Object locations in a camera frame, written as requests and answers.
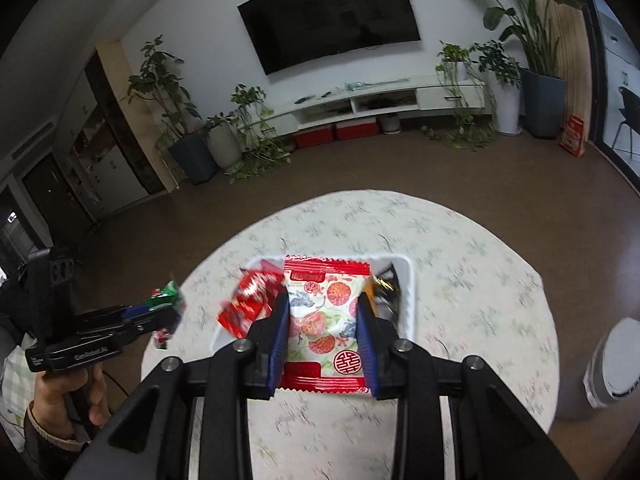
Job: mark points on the green red candy packet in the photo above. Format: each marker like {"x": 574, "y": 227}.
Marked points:
{"x": 167, "y": 296}

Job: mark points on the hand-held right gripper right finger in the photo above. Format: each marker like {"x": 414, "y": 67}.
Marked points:
{"x": 367, "y": 345}

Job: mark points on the red storage box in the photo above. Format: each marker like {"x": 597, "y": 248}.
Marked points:
{"x": 314, "y": 137}
{"x": 356, "y": 131}

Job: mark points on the red snack packet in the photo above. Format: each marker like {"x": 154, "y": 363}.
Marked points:
{"x": 247, "y": 300}

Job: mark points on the person's left hand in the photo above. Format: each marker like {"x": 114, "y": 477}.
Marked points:
{"x": 55, "y": 397}

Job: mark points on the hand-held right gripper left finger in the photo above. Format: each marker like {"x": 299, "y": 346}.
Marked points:
{"x": 280, "y": 340}

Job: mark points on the small white flower pot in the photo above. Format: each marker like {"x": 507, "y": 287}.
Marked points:
{"x": 390, "y": 124}

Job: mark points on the grey white trash can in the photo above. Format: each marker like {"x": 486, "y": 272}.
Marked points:
{"x": 617, "y": 360}

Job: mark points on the black wall television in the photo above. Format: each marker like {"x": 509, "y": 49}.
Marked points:
{"x": 330, "y": 15}

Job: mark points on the white wall cabinet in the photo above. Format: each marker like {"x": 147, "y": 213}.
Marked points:
{"x": 110, "y": 160}

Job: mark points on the teal ribbon object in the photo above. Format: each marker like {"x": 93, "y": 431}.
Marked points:
{"x": 357, "y": 84}

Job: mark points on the fruit print snack packet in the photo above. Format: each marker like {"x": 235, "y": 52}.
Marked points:
{"x": 325, "y": 310}

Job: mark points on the large-leaf plant in grey pot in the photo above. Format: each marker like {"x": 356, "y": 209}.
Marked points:
{"x": 542, "y": 105}

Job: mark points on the plant in white ribbed pot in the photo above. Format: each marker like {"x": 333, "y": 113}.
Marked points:
{"x": 225, "y": 145}

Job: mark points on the red snack bag on floor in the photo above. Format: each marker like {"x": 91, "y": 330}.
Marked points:
{"x": 572, "y": 137}

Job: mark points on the black balcony chair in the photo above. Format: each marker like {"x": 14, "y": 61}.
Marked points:
{"x": 627, "y": 105}

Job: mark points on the light checked cloth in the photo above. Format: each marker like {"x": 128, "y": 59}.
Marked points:
{"x": 12, "y": 390}

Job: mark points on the black glass door frame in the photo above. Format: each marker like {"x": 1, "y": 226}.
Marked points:
{"x": 597, "y": 85}

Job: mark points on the trailing vine plant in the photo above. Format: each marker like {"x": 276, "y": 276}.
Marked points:
{"x": 452, "y": 55}
{"x": 247, "y": 95}

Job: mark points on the leafy tree in dark pot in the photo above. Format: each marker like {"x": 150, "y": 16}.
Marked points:
{"x": 192, "y": 157}

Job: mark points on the bushy plant in white pot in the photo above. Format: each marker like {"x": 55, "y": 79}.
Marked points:
{"x": 507, "y": 105}

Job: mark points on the black gold-print snack packet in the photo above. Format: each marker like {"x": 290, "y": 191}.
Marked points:
{"x": 390, "y": 287}

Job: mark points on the white plastic tray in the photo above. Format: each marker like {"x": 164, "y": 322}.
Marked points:
{"x": 406, "y": 305}

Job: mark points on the person's left forearm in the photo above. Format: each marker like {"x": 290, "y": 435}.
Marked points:
{"x": 45, "y": 452}

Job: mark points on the light wooden wall panel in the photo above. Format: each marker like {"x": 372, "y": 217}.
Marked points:
{"x": 117, "y": 75}
{"x": 575, "y": 60}

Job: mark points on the white television console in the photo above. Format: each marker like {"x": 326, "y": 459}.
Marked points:
{"x": 440, "y": 92}

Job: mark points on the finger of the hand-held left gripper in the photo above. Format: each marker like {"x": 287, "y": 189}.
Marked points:
{"x": 150, "y": 322}
{"x": 132, "y": 311}

